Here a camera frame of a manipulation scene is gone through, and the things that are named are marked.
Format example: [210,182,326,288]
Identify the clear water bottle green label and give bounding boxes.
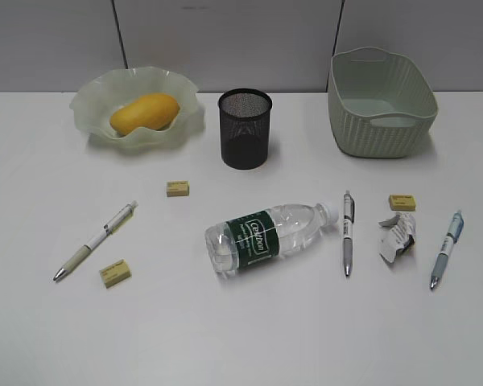
[204,203,339,273]

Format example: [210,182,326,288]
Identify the yellow mango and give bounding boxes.
[109,93,180,136]

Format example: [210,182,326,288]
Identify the waste paper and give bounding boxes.
[378,211,416,265]

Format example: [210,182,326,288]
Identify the blue grip white pen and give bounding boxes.
[430,210,464,290]

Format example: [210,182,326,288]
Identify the yellow eraser centre left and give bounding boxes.
[166,180,190,197]

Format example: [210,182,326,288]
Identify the black mesh pen holder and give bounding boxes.
[218,88,273,170]

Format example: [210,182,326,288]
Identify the grey grip white pen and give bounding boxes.
[342,191,355,277]

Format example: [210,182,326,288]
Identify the beige grip white pen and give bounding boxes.
[52,201,138,282]

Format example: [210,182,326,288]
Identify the yellow eraser front left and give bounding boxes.
[99,260,131,289]

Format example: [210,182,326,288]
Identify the yellow eraser near basket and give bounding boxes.
[389,195,416,211]

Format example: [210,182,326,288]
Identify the pale green woven basket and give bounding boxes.
[328,47,439,158]

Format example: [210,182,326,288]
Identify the pale green wavy glass plate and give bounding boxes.
[70,66,205,150]

